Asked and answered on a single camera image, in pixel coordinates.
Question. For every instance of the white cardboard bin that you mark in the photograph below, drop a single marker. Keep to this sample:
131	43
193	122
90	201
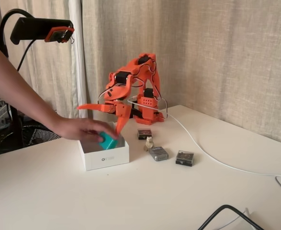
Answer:
106	159

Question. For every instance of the bare human hand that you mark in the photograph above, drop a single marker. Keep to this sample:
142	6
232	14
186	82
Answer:
82	129

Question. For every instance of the green cube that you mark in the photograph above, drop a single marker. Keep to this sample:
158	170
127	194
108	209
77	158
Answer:
109	142

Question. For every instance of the small beige bear figurine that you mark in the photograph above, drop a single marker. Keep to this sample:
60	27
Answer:
149	144

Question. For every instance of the black floor fan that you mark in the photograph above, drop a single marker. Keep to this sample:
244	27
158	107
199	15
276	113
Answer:
39	137

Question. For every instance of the bare human forearm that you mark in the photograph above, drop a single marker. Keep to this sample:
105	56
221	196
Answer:
15	83

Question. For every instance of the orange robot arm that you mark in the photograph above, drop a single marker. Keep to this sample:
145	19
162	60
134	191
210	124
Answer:
149	103

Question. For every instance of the black case with clear lid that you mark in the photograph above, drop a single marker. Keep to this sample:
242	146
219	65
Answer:
145	134
185	158

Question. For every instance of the orange-cased camera module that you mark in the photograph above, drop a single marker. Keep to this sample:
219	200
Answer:
59	34

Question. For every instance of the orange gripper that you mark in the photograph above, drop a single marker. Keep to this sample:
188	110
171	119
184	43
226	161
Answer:
117	108

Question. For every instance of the overhead camera on stand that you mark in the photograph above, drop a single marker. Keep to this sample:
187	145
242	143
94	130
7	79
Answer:
59	72

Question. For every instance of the black gooseneck stand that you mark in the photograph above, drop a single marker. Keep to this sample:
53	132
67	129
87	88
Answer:
17	129

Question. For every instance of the grey metal tin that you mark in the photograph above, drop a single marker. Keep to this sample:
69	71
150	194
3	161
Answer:
159	154

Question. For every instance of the beige linen curtain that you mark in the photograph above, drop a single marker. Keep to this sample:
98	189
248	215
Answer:
226	48

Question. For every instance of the black camera holder bar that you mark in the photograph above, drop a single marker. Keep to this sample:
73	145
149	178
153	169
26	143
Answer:
35	27

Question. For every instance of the black table clamp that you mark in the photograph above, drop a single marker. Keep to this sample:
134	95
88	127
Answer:
135	113

